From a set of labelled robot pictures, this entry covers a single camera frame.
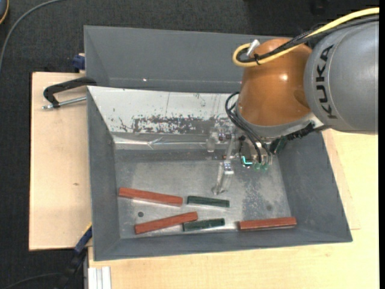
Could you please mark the grey metal bin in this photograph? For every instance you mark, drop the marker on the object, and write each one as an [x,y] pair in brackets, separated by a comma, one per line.
[168,56]

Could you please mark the red-brown flat block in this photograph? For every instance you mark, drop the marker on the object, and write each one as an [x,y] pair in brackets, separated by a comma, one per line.
[150,196]
[267,223]
[165,222]

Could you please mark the dark green flat block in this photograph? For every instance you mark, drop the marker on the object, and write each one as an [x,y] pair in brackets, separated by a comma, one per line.
[208,201]
[204,224]

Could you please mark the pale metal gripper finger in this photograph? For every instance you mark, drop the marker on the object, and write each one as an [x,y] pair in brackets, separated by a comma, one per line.
[227,169]
[211,145]

